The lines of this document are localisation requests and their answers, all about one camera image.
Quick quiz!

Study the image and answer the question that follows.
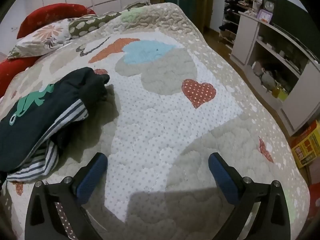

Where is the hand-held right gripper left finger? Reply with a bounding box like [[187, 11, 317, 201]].
[[24, 152, 108, 240]]

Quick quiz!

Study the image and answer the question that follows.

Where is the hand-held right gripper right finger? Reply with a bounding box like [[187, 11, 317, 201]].
[[208, 152, 292, 240]]

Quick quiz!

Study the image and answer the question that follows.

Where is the dark navy pants striped lining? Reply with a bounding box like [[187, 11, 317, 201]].
[[0, 67, 110, 183]]

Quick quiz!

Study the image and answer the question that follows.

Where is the heart patterned quilt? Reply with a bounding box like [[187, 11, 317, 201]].
[[0, 2, 311, 240]]

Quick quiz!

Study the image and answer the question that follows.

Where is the yellow cardboard box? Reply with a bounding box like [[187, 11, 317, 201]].
[[291, 120, 320, 168]]

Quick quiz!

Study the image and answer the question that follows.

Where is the long red pillow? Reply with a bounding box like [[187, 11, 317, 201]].
[[0, 56, 38, 98]]

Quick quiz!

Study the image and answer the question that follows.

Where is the white shelf unit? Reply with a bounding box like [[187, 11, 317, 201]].
[[230, 11, 320, 135]]

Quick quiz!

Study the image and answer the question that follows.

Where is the floral pillow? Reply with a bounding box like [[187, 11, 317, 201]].
[[7, 17, 75, 59]]

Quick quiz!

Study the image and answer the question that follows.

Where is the olive spotted blanket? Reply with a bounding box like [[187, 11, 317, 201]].
[[68, 2, 150, 39]]

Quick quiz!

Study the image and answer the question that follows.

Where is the shoe rack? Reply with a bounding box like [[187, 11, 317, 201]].
[[219, 0, 263, 50]]

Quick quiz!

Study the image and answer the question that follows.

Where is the dark television screen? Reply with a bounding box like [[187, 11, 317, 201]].
[[271, 0, 320, 60]]

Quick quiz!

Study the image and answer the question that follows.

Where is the dark table clock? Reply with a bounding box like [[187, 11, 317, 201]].
[[261, 0, 277, 13]]

